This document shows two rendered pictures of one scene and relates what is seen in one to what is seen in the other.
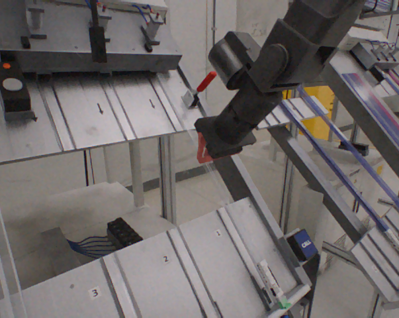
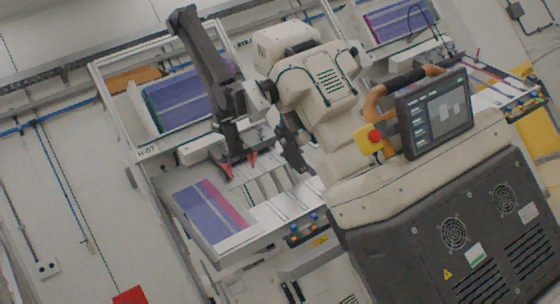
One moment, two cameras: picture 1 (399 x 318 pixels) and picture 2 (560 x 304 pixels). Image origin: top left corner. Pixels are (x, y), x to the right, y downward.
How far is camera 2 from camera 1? 225 cm
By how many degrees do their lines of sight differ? 27
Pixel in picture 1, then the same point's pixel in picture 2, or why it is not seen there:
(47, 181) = not seen: hidden behind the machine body
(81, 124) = (247, 173)
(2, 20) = (216, 153)
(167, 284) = (286, 203)
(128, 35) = (252, 138)
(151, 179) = not seen: hidden behind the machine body
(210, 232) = (301, 188)
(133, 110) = (264, 163)
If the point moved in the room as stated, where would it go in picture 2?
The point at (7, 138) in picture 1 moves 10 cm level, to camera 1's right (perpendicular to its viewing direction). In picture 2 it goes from (229, 183) to (246, 174)
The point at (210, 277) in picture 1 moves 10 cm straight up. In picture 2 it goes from (302, 199) to (292, 179)
